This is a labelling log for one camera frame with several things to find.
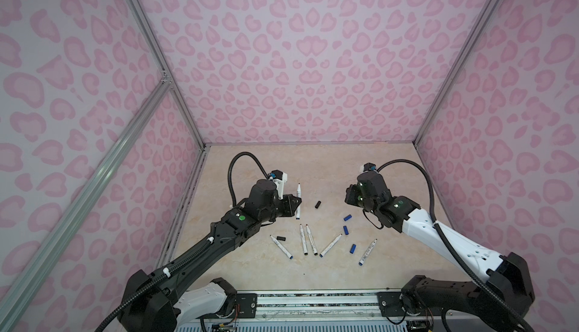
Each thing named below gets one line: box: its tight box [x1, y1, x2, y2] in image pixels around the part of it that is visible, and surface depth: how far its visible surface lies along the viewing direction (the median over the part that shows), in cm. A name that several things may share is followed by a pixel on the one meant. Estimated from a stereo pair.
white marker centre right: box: [305, 224, 319, 256], surface depth 88 cm
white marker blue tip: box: [318, 233, 344, 259], surface depth 86 cm
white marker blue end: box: [269, 234, 295, 260], surface depth 86 cm
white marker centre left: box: [299, 223, 309, 256], surface depth 89 cm
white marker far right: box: [358, 238, 378, 267], surface depth 86 cm
